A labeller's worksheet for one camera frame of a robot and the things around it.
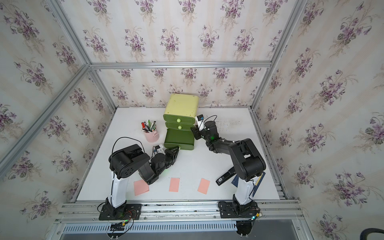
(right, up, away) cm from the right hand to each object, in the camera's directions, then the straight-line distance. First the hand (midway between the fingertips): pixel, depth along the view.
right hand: (195, 126), depth 95 cm
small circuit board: (-39, -49, -23) cm, 66 cm away
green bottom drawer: (-7, -8, +3) cm, 12 cm away
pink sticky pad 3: (+4, -33, -13) cm, 36 cm away
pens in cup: (-31, 0, +1) cm, 31 cm away
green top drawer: (-9, +5, -7) cm, 13 cm away
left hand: (-8, -14, -4) cm, 17 cm away
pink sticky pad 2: (-12, -32, -13) cm, 36 cm away
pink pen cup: (-28, -7, +1) cm, 29 cm away
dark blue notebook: (+22, -31, -13) cm, 40 cm away
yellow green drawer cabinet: (-6, +14, -3) cm, 16 cm away
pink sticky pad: (-30, -33, -15) cm, 47 cm away
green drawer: (-10, +1, -1) cm, 10 cm away
